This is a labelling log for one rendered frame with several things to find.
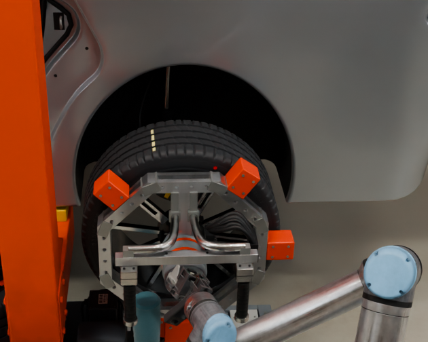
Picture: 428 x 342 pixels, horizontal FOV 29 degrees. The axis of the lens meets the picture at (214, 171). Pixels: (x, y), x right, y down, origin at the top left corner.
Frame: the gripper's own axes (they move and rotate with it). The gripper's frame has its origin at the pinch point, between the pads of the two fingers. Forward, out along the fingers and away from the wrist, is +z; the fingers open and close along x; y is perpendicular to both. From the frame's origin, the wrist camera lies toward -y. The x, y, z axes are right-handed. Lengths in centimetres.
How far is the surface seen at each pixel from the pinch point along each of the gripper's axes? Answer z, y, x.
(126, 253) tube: 9.0, -0.6, 12.0
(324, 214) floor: 154, 9, -152
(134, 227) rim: 38.0, -0.9, -0.4
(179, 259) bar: 5.0, 4.3, -2.1
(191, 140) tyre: 33.0, 33.9, -1.4
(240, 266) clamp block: -1.3, 10.8, -17.8
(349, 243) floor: 127, 6, -155
